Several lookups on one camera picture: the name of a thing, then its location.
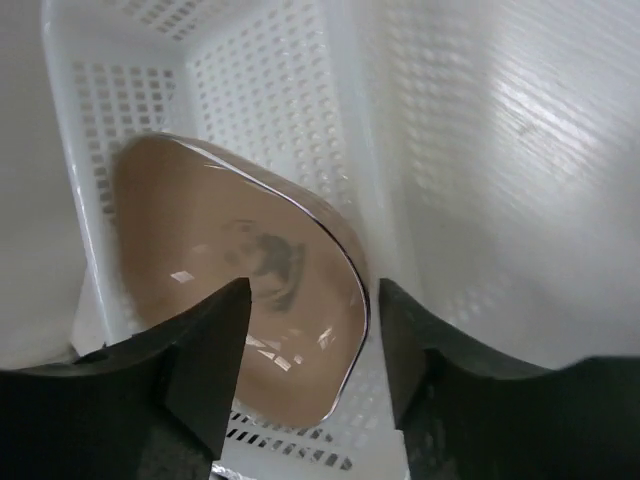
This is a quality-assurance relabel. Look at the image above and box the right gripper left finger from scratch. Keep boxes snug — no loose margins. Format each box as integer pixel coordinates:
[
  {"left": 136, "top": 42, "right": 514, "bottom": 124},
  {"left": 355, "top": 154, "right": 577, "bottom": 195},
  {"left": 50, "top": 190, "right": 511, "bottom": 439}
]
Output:
[{"left": 1, "top": 278, "right": 250, "bottom": 479}]

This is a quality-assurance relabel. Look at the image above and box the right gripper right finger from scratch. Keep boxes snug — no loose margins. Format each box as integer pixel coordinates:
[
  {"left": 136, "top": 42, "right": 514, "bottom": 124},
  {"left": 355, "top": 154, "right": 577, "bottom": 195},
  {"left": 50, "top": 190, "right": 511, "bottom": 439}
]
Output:
[{"left": 378, "top": 278, "right": 639, "bottom": 479}]

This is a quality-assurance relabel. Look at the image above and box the brown plate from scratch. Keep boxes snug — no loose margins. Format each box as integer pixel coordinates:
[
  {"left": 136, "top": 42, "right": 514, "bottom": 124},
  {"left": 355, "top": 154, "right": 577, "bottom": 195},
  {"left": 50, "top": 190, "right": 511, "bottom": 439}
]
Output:
[{"left": 112, "top": 132, "right": 370, "bottom": 429}]

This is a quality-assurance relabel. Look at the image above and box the white plastic bin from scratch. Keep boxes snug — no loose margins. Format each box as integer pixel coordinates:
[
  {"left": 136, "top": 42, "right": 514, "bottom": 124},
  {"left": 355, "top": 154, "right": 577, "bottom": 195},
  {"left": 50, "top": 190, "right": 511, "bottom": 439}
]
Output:
[{"left": 41, "top": 0, "right": 421, "bottom": 480}]

